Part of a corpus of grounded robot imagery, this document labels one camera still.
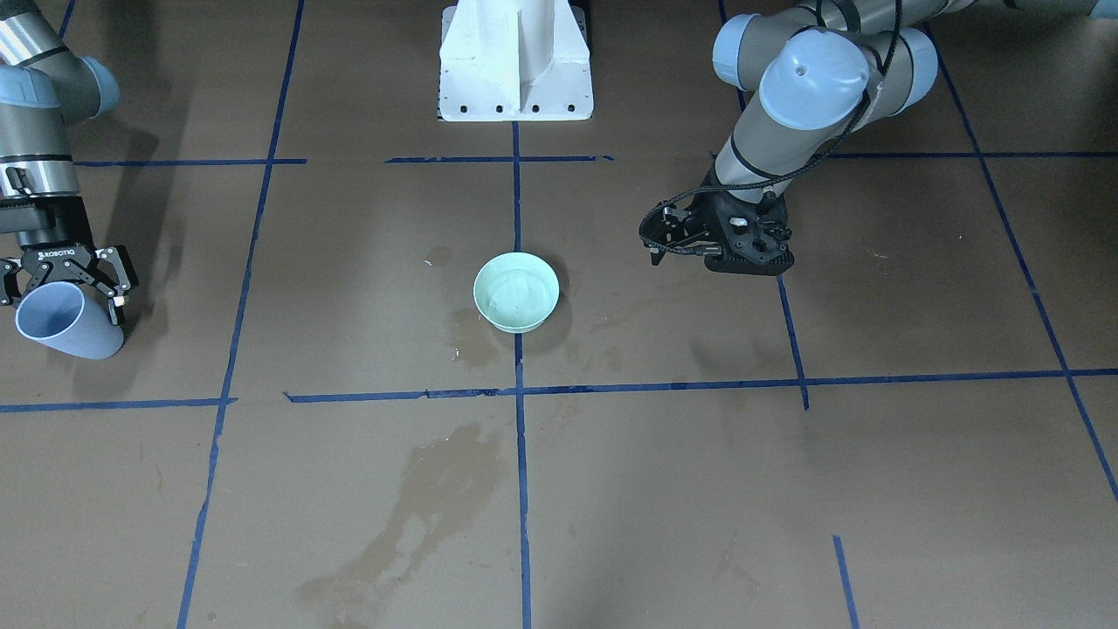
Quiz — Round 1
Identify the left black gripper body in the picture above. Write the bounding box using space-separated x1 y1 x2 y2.
699 191 795 276

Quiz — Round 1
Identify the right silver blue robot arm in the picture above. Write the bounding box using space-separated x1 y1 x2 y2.
1 1 138 326

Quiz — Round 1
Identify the mint green bowl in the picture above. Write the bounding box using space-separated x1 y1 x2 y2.
473 252 560 334

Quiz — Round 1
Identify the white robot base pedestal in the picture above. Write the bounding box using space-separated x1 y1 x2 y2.
437 1 595 122

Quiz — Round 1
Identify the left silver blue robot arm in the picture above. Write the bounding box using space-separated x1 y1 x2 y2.
638 1 970 276

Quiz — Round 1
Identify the light blue plastic cup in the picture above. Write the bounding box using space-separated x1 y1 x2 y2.
15 282 124 361

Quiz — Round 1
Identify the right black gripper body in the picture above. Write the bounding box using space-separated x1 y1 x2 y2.
16 199 100 289

